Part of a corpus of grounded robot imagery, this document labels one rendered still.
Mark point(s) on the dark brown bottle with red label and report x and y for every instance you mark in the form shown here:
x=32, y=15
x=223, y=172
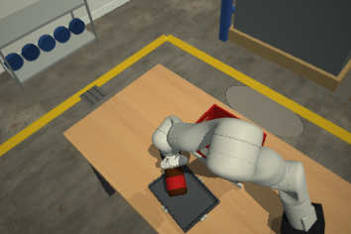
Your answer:
x=175, y=181

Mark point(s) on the red divided crate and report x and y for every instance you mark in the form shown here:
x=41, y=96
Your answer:
x=214, y=112

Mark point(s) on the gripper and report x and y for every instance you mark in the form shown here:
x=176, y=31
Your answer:
x=172, y=160

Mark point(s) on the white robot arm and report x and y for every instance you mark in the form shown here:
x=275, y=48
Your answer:
x=232, y=154

